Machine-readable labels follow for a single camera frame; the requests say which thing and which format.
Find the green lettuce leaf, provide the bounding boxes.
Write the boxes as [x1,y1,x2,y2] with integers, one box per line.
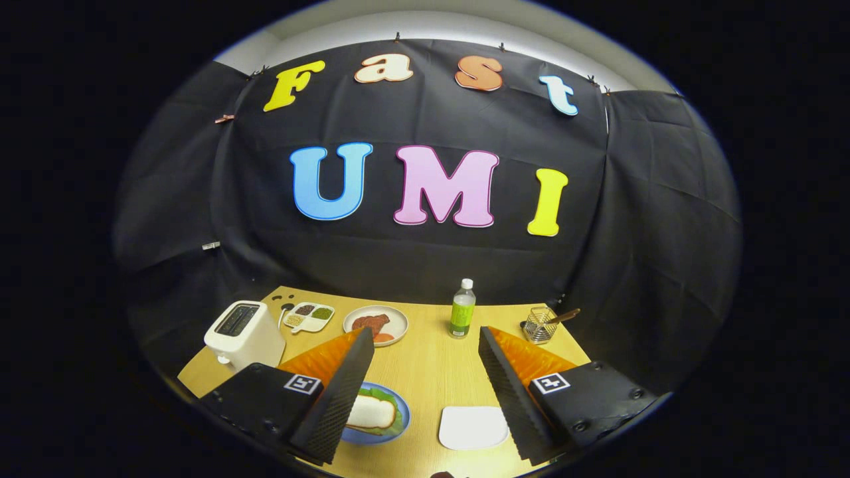
[352,387,406,437]

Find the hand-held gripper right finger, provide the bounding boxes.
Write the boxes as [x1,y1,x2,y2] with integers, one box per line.
[477,325,658,467]

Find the round white plate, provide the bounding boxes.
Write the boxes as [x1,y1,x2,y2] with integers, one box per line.
[343,305,409,348]

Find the toasted bread slice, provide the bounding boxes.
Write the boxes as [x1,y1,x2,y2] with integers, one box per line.
[345,395,397,430]

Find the black backdrop cloth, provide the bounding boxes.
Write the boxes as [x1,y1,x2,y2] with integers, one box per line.
[113,39,742,399]

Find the white divided condiment dish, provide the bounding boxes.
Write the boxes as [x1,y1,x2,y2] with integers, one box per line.
[282,302,335,334]

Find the white toaster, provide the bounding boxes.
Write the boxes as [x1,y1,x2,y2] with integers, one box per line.
[203,300,286,371]

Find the cooked meat slices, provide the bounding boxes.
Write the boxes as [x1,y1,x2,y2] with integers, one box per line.
[351,313,391,339]

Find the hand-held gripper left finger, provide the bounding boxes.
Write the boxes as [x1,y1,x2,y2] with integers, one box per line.
[199,327,376,467]

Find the green drink bottle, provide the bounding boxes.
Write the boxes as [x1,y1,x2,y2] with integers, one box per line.
[448,278,477,339]

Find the blue plate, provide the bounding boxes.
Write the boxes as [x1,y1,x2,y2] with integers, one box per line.
[341,382,411,445]

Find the white square plate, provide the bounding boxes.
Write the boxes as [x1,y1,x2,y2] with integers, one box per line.
[438,406,510,451]

